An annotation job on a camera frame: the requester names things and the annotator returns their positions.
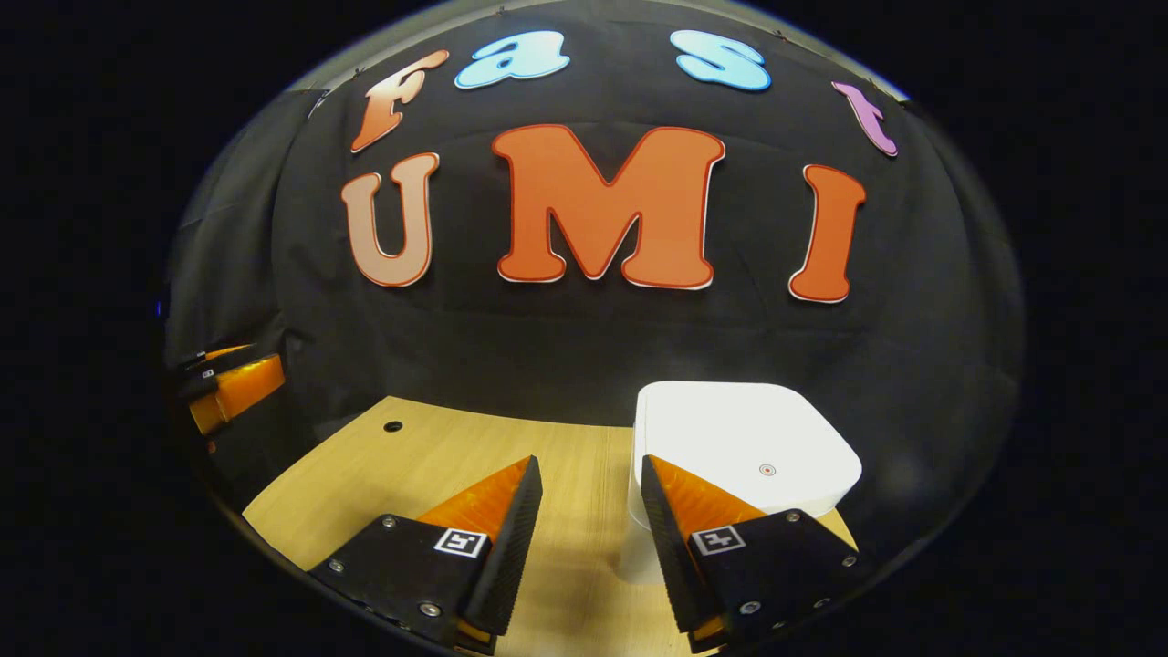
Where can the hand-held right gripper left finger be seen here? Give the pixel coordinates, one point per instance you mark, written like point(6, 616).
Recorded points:
point(511, 557)

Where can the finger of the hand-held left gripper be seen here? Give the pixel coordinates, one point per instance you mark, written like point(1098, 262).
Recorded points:
point(242, 392)
point(205, 360)

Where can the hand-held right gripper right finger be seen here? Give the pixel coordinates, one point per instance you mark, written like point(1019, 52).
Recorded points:
point(671, 557)

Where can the white desktop garbage bin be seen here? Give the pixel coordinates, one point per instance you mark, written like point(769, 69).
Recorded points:
point(730, 438)

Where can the wooden desktop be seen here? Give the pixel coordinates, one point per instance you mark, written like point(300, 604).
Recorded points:
point(438, 474)

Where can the black backdrop cloth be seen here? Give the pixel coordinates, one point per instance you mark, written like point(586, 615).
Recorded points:
point(547, 338)

